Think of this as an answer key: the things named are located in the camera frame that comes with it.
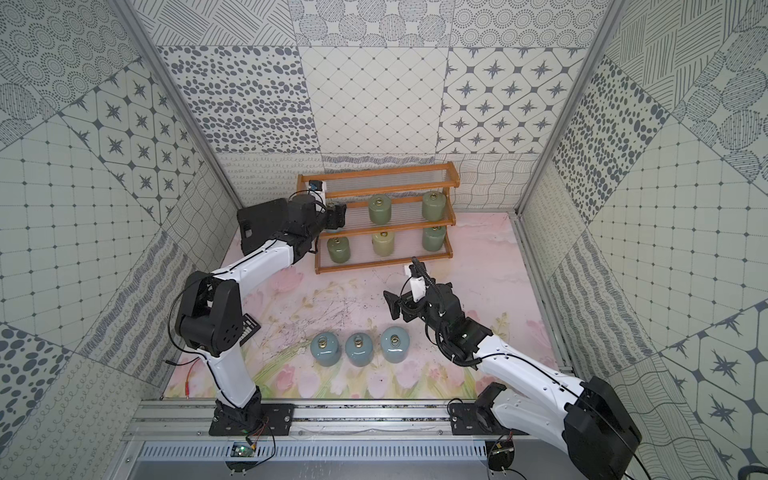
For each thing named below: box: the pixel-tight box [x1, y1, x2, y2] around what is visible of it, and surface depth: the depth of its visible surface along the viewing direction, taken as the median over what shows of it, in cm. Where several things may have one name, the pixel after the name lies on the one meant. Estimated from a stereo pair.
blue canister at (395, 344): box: [381, 326, 410, 364], surface depth 81 cm
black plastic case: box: [236, 198, 289, 256], surface depth 113 cm
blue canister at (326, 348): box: [310, 332, 342, 367], surface depth 81 cm
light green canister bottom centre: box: [372, 232, 395, 257], surface depth 103 cm
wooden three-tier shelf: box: [297, 161, 461, 275], surface depth 104 cm
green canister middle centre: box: [368, 194, 392, 225], surface depth 95 cm
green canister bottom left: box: [327, 236, 351, 263], surface depth 101 cm
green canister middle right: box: [422, 191, 447, 222], surface depth 96 cm
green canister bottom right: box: [422, 226, 447, 252], surface depth 106 cm
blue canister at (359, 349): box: [345, 332, 374, 367], surface depth 81 cm
